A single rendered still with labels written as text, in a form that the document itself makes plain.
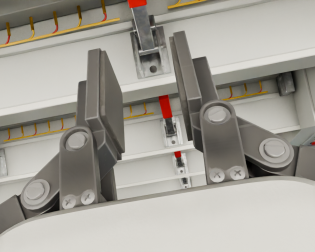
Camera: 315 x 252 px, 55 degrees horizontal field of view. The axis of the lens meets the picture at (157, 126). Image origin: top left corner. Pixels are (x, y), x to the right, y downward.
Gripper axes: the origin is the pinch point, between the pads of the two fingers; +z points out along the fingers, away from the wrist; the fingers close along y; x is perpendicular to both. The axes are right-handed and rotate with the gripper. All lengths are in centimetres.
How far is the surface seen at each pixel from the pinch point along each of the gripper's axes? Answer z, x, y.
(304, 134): 14.3, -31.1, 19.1
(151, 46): 9.5, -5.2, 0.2
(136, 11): 9.8, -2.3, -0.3
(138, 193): 25, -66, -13
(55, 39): 12.8, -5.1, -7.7
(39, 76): 10.8, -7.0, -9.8
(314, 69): 15.5, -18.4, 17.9
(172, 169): 20, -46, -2
